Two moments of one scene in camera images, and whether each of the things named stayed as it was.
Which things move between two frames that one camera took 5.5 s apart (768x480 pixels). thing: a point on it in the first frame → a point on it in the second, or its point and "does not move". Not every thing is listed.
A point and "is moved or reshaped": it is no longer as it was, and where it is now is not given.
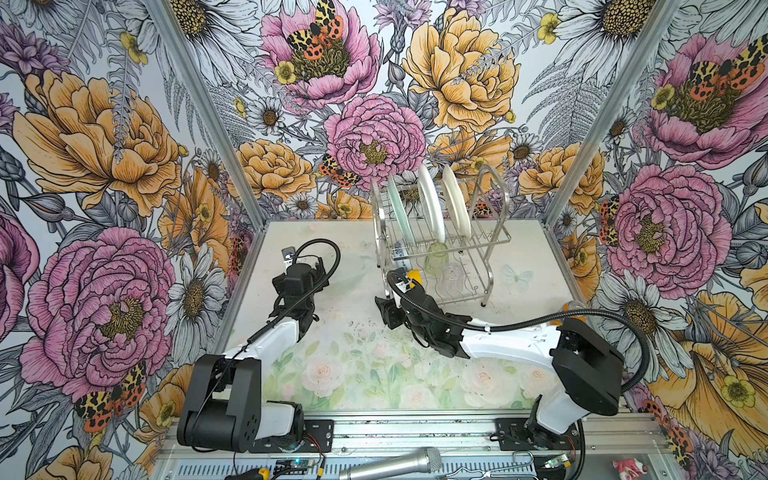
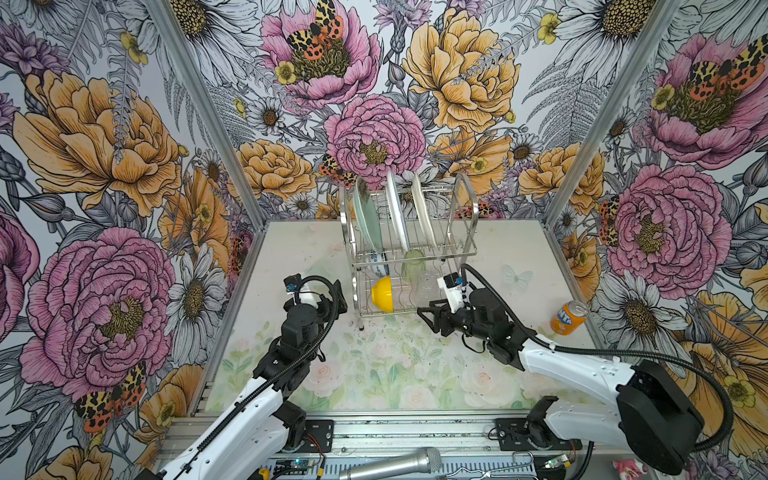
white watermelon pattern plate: (433, 202) → (392, 189)
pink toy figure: (630, 469) does not move
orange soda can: (568, 306) does not move
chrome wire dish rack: (440, 233) is moved or reshaped
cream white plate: (458, 202) → (418, 198)
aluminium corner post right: (661, 20) does not move
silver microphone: (427, 460) does not move
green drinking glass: (436, 264) → (413, 271)
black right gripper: (388, 310) → (440, 312)
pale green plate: (407, 230) → (367, 214)
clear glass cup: (454, 280) is moved or reshaped
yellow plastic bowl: (416, 275) is moved or reshaped
